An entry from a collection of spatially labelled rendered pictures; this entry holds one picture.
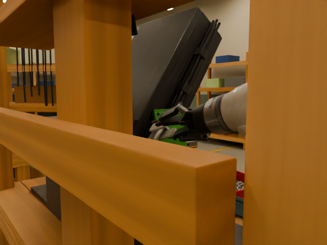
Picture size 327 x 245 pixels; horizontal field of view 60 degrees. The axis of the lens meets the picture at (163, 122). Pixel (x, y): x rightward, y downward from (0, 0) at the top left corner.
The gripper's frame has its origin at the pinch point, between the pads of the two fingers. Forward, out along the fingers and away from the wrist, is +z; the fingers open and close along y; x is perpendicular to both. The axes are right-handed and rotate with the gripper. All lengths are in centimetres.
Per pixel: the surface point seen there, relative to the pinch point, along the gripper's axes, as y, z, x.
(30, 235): 4, 35, 40
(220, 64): -216, 345, -470
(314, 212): 15, -56, 32
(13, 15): 46.8, 0.7, 5.8
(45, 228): 0, 37, 36
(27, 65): 57, 267, -105
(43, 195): 2, 62, 25
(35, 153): 24.8, -9.5, 29.5
